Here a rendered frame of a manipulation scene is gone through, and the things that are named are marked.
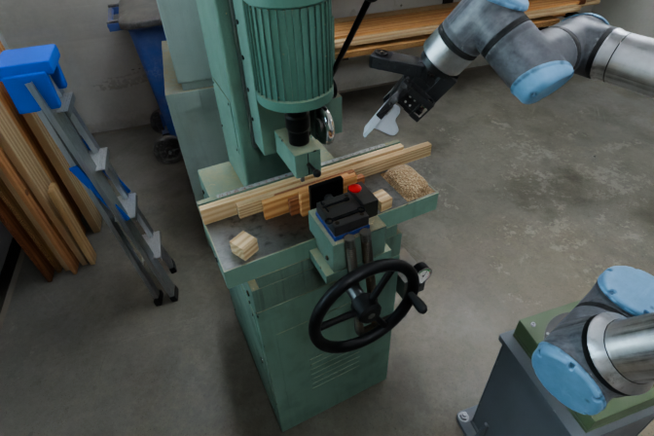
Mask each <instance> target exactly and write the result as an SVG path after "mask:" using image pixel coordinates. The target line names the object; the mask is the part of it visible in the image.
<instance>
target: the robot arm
mask: <svg viewBox="0 0 654 436"><path fill-rule="evenodd" d="M528 6H529V3H528V0H461V1H460V2H459V3H458V5H457V6H456V7H455V8H454V9H453V10H452V12H451V13H450V14H449V15H448V16H447V17H446V18H445V19H444V21H443V22H442V23H441V24H440V25H439V26H438V27H437V28H436V29H435V30H434V32H433V33H432V34H431V35H430V36H429V37H428V38H427V39H426V41H425V42H424V43H423V49H424V51H423V52H422V53H421V55H420V56H421V57H417V56H412V55H407V54H398V53H394V52H389V51H386V50H379V49H376V50H374V51H373V52H372V54H371V55H370V59H369V67H370V68H375V69H378V70H383V71H388V72H393V73H398V74H403V76H402V77H401V79H400V80H399V81H398V82H397V83H396V85H395V86H394V87H393V88H392V89H391V91H390V92H389V93H388V94H387V95H386V96H385V97H384V98H383V105H382V107H381V108H380V109H379V111H378V112H377V113H376V114H375V116H374V117H373V118H372V119H371V120H370V122H369V123H368V124H367V125H366V126H365V128H364V133H363V136H364V137H366V136H367V135H368V134H369V133H370V132H371V131H372V130H373V129H374V128H375V129H378V130H380V131H382V132H384V133H386V134H389V135H395V134H396V133H397V132H398V130H399V128H398V126H397V124H396V122H395V120H396V118H397V116H398V115H399V114H400V107H399V106H398V105H396V104H395V103H396V102H397V101H398V102H397V103H398V104H399V105H401V106H402V107H403V108H404V110H405V111H406V112H407V113H408V114H410V115H409V116H410V117H411V118H412V119H414V120H415V121H416V122H418V121H419V120H420V119H421V118H422V117H423V116H424V115H425V114H426V113H427V112H428V111H429V110H430V109H432V108H433V107H434V105H435V103H436V102H437V101H438V100H439V99H440V98H441V97H442V96H443V95H444V94H445V93H446V92H447V91H448V90H449V89H450V88H451V87H452V86H453V85H454V84H455V83H456V82H457V78H458V77H459V74H460V73H461V72H462V71H463V70H464V69H465V68H466V67H467V66H468V65H469V64H470V63H471V62H472V61H473V60H474V59H475V58H476V57H477V56H478V55H479V54H481V55H482V56H483V57H484V58H485V60H486V61H487V62H488V63H489V65H490V66H491V67H492V68H493V70H494V71H495V72H496V73H497V75H498V76H499V77H500V78H501V79H502V81H503V82H504V83H505V84H506V86H507V87H508V88H509V89H510V92H511V93H512V94H513V95H515V96H517V97H518V99H519V100H520V101H521V102H522V103H523V104H532V103H534V102H537V101H539V100H540V99H542V98H543V97H546V96H548V95H549V94H551V93H552V92H554V91H556V90H557V89H558V88H560V87H561V86H562V85H564V84H565V83H566V82H567V81H568V80H569V79H570V78H571V77H572V76H573V74H577V75H580V76H582V77H585V78H589V79H592V80H599V81H602V82H605V83H608V84H610V85H613V86H616V87H618V88H621V89H624V90H627V91H632V92H635V93H638V94H641V95H644V96H647V97H650V98H653V99H654V38H650V37H646V36H642V35H638V34H635V33H632V32H628V31H625V30H624V29H622V28H620V27H616V26H612V25H610V24H609V23H608V21H607V20H606V19H605V18H603V17H602V16H599V15H597V14H593V13H583V14H577V15H573V16H570V17H568V18H565V19H563V20H562V21H560V22H558V23H556V24H554V25H552V26H550V27H547V28H545V29H542V30H539V29H538V28H537V27H536V26H535V24H534V23H533V22H532V21H531V20H530V19H529V18H528V17H527V15H526V14H525V13H524V12H525V11H527V9H528ZM431 102H432V103H431ZM392 106H393V108H392ZM391 108H392V109H391ZM424 108H426V109H427V110H426V111H425V112H424V113H423V114H422V115H421V116H420V117H419V115H420V114H421V113H422V110H423V109H424ZM390 109H391V110H390ZM389 110H390V112H389V113H388V114H387V112H388V111H389ZM415 112H416V113H417V114H418V115H417V114H415ZM386 114H387V115H386ZM531 363H532V367H533V369H534V372H535V374H536V376H537V377H538V379H539V380H540V381H541V383H542V384H543V385H544V387H545V388H546V389H547V390H548V391H549V392H550V393H551V394H552V395H553V396H555V397H556V398H557V399H558V400H559V401H560V402H561V403H563V404H564V405H565V406H567V407H569V409H571V410H573V411H575V412H577V413H580V414H583V415H589V416H593V415H596V414H598V413H599V412H601V411H602V410H604V409H605V407H606V405H607V403H608V402H609V401H610V400H611V399H612V398H614V397H618V396H635V395H641V394H644V393H646V392H647V391H649V390H650V389H651V387H652V386H653V384H654V276H653V275H651V274H649V273H647V272H644V271H642V270H639V269H637V270H636V269H634V268H632V267H628V266H614V267H610V268H608V269H606V270H605V271H604V272H603V273H602V274H601V275H600V276H599V278H598V280H597V282H596V283H595V285H594V286H593V288H592V289H591V290H590V292H589V293H588V294H587V295H586V296H585V297H584V298H583V299H582V300H581V301H580V302H579V304H578V305H577V306H576V307H575V308H574V309H573V310H572V311H571V312H570V313H569V314H568V315H567V316H566V317H565V318H564V319H563V320H562V321H561V322H560V323H559V324H558V326H557V327H556V328H555V329H554V330H553V331H552V332H551V333H550V334H549V335H548V336H547V337H546V338H545V339H544V340H543V341H542V342H541V343H539V345H538V347H537V349H536V350H535V351H534V353H533V354H532V356H531Z"/></svg>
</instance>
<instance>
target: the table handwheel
mask: <svg viewBox="0 0 654 436"><path fill-rule="evenodd" d="M395 272H400V273H402V274H404V275H405V276H406V277H407V279H408V287H407V291H406V293H405V296H404V298H403V300H402V301H401V303H400V304H399V306H398V307H397V308H396V310H395V311H394V312H393V313H392V314H391V315H390V316H389V317H388V318H387V319H386V320H383V319H382V318H381V317H380V314H381V311H382V307H381V305H380V304H379V303H378V301H377V298H378V296H379V295H380V293H381V291H382V289H383V288H384V286H385V285H386V283H387V282H388V281H389V280H390V279H391V277H392V276H393V274H394V273H395ZM377 273H385V274H384V275H383V277H382V278H381V280H380V282H379V283H378V285H377V286H376V288H375V289H374V290H373V292H372V293H365V292H364V291H363V289H362V288H361V286H360V285H359V284H356V283H358V282H360V281H362V280H363V279H365V278H367V277H370V276H372V275H375V274H377ZM355 284H356V285H355ZM418 290H419V277H418V272H417V270H416V269H415V268H414V267H413V266H412V265H411V264H410V263H408V262H406V261H404V260H400V259H392V258H389V259H380V260H377V261H373V262H370V263H368V264H365V265H363V266H360V267H358V268H356V269H355V270H353V271H351V272H349V273H347V274H346V275H344V276H343V277H342V278H340V279H338V281H337V282H335V283H334V284H333V285H332V286H331V287H330V288H329V289H328V290H327V291H326V292H325V293H324V295H323V296H322V297H321V298H320V300H319V301H318V302H317V304H316V306H315V307H314V309H313V311H312V313H311V316H310V319H309V338H310V340H311V341H312V343H313V344H314V345H315V346H316V347H317V348H318V349H320V350H322V351H325V352H329V353H345V352H350V351H353V350H357V349H359V348H361V347H364V346H366V345H369V344H371V343H373V342H374V341H376V340H378V339H379V338H381V337H382V336H384V335H385V334H386V333H388V332H389V331H390V330H391V329H393V328H394V327H395V326H396V325H397V324H398V323H399V322H400V321H401V320H402V319H403V318H404V316H405V315H406V314H407V313H408V311H409V310H410V308H411V307H412V305H413V304H412V302H411V301H410V299H409V297H408V293H409V292H411V291H413V292H414V293H415V294H416V295H418ZM344 292H346V293H347V294H348V296H349V297H350V298H351V300H352V303H351V306H350V307H351V310H350V311H347V312H345V313H343V314H341V315H339V316H336V317H334V318H331V319H329V320H326V321H324V322H322V321H323V319H324V316H325V314H326V313H327V311H328V310H329V308H330V307H331V306H332V305H333V304H334V303H335V302H336V301H337V300H338V299H339V298H340V297H341V296H342V295H343V293H344ZM355 316H356V317H357V319H358V320H359V322H360V323H365V324H367V323H371V322H373V321H376V322H377V323H378V324H379V325H378V326H377V327H375V328H374V329H372V330H370V331H369V332H367V333H365V334H363V335H361V336H358V337H356V338H353V339H350V340H345V341H330V340H327V339H325V338H324V337H323V336H322V334H321V331H323V330H325V329H327V328H330V327H332V326H334V325H336V324H338V323H341V322H344V321H346V320H349V319H351V318H353V317H355Z"/></svg>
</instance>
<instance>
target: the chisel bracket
mask: <svg viewBox="0 0 654 436"><path fill-rule="evenodd" d="M274 138H275V146H276V151H277V153H278V154H279V155H280V157H281V158H282V159H283V161H284V162H285V164H286V165H287V166H288V168H289V169H290V170H291V172H292V173H293V174H294V176H295V177H296V178H297V179H298V178H302V177H305V176H308V175H311V174H313V172H312V170H311V169H310V168H309V167H308V166H307V163H311V164H312V165H313V166H314V167H315V168H316V169H319V170H320V171H321V158H320V148H319V147H318V146H317V145H316V144H315V143H314V142H313V140H312V139H311V138H309V143H308V144H307V145H305V146H300V147H297V146H293V145H291V144H290V143H289V137H288V130H287V129H286V127H284V128H281V129H277V130H275V131H274Z"/></svg>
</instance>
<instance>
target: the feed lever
mask: <svg viewBox="0 0 654 436"><path fill-rule="evenodd" d="M376 1H378V0H364V3H363V5H362V7H361V9H360V11H359V13H358V15H357V17H356V19H355V21H354V23H353V25H352V27H351V29H350V31H349V33H348V35H347V37H346V39H345V42H344V44H343V46H342V48H341V51H340V53H339V55H338V57H337V59H336V61H335V63H334V65H333V78H334V76H335V74H336V72H337V70H338V68H339V66H340V64H341V62H342V60H343V58H344V56H345V53H346V51H347V49H348V47H349V45H350V43H351V41H352V39H353V37H354V35H355V33H356V31H357V29H358V27H359V25H360V23H361V21H362V19H363V18H364V16H365V14H366V12H367V10H368V8H369V6H370V5H371V3H373V2H376ZM333 83H334V96H333V98H336V96H337V85H336V83H335V81H334V79H333ZM333 98H332V99H333Z"/></svg>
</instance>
